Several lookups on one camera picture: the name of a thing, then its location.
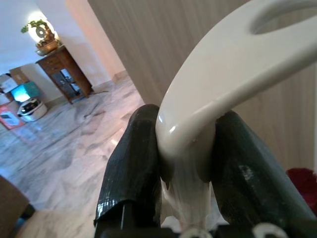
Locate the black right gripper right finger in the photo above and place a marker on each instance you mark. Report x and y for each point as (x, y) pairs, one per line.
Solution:
(247, 178)

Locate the brown furniture corner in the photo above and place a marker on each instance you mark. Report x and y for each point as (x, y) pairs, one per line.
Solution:
(11, 208)

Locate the red fuzzy fabric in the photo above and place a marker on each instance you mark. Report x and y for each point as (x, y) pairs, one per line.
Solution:
(305, 183)

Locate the bonsai plant ornament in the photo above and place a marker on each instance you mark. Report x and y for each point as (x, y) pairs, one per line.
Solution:
(43, 41)

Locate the cream plastic dustpan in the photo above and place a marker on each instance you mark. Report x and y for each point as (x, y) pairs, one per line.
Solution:
(223, 74)

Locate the red and white box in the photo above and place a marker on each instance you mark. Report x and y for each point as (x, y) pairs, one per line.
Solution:
(10, 119)

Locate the white round appliance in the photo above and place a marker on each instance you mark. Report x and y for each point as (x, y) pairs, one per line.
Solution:
(32, 110)

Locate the brown cardboard box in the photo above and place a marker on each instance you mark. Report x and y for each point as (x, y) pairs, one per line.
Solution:
(19, 75)

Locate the brown wooden console table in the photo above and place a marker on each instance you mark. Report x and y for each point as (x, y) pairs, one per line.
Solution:
(65, 67)

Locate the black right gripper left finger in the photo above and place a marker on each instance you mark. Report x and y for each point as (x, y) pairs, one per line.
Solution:
(128, 168)

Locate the teal box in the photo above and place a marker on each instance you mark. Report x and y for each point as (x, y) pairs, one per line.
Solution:
(27, 91)

